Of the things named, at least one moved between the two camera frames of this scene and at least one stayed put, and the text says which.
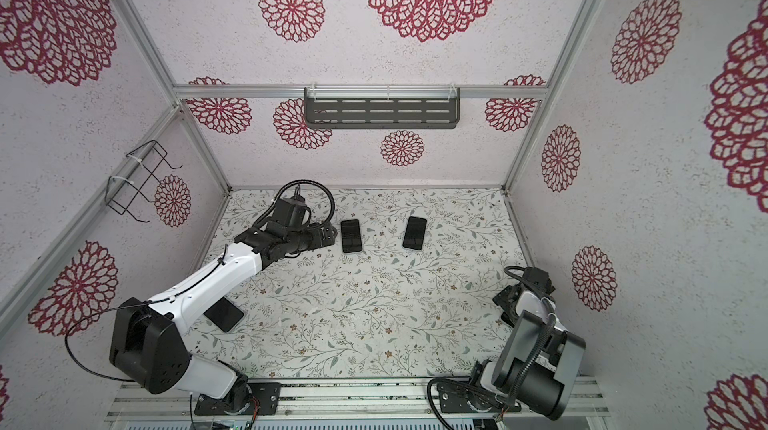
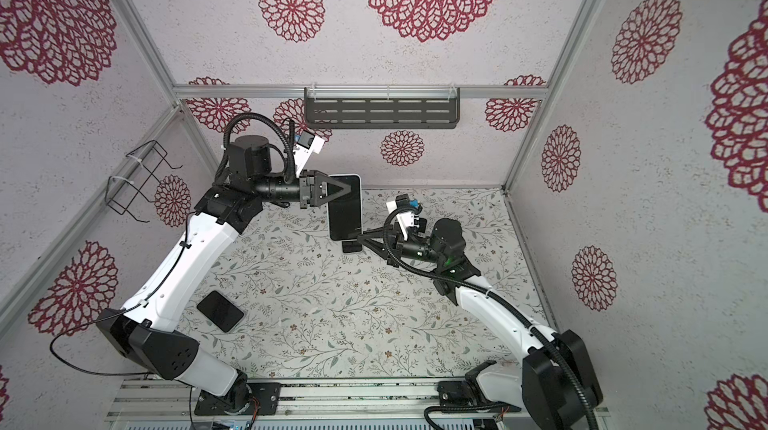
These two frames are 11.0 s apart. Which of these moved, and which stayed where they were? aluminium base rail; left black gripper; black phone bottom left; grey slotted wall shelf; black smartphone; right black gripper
Moved: right black gripper; left black gripper; black smartphone
Stayed: grey slotted wall shelf; aluminium base rail; black phone bottom left
